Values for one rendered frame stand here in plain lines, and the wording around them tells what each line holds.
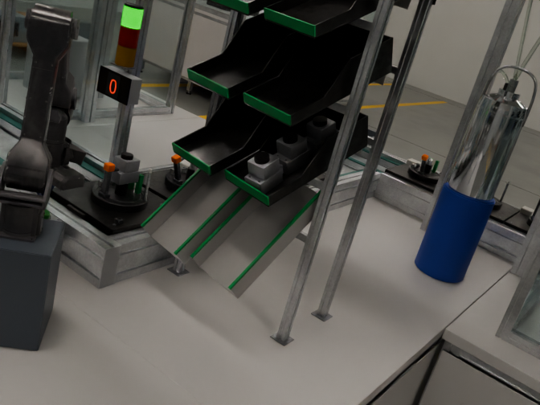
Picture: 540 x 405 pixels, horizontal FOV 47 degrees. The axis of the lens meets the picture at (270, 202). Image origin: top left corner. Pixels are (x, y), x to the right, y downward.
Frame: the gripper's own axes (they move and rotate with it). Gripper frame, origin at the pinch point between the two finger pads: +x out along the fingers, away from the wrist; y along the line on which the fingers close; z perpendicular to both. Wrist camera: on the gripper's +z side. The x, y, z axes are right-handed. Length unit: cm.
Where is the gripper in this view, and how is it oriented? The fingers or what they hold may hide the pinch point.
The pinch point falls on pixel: (44, 187)
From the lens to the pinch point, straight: 147.4
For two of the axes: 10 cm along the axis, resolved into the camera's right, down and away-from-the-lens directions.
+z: 5.8, -1.7, 8.0
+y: -7.8, -4.2, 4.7
